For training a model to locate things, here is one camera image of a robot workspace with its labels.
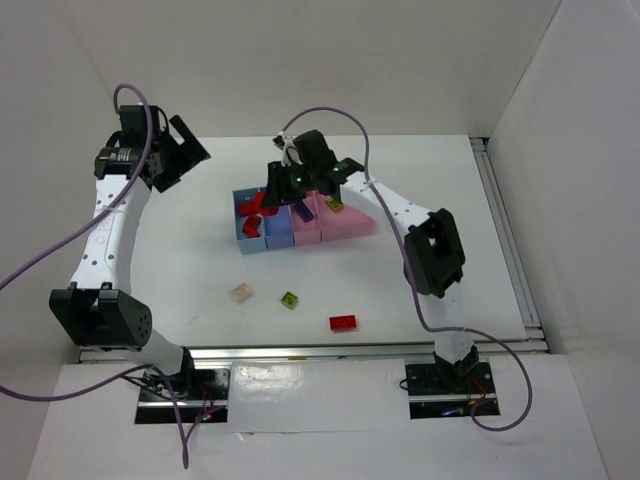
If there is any purple lego brick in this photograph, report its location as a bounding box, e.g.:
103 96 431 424
293 201 314 223

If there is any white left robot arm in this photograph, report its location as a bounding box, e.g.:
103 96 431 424
49 105 210 380

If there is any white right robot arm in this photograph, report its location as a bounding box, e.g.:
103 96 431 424
261 130 479 386

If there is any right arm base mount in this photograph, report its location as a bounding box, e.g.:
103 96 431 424
398 356 500 420

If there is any lime green lego brick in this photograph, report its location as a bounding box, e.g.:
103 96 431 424
325 198 344 212

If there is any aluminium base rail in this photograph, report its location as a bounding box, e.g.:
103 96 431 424
77 341 501 374

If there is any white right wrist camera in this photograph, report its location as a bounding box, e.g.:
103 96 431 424
273 131 302 166

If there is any red rectangular lego brick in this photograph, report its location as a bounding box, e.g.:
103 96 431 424
329 315 357 332

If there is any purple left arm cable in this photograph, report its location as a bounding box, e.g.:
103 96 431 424
0 83 221 471

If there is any red arched lego brick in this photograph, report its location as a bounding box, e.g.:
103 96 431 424
249 191 279 217

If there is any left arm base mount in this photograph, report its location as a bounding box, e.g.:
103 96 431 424
126 366 231 425

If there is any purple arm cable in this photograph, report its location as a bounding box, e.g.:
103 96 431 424
0 83 221 471
279 105 534 432

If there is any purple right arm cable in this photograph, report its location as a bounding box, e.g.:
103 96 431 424
279 105 534 432

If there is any small green lego brick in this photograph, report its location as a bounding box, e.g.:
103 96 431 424
280 291 299 309

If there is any large pink container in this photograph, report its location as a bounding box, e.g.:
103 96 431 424
316 194 376 242

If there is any beige lego brick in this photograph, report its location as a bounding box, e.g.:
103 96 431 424
230 283 253 303

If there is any red lego brick small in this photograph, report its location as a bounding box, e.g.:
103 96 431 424
236 201 260 217

